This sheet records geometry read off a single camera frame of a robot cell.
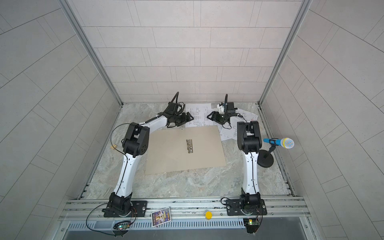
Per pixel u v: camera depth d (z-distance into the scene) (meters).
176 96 0.87
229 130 0.99
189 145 0.93
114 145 0.93
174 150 0.91
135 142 0.61
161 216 0.68
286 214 0.71
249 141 0.62
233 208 0.71
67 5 0.71
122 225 0.64
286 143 0.68
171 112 0.85
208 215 0.65
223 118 0.96
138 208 0.71
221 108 0.99
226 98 0.96
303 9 0.72
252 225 0.68
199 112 1.12
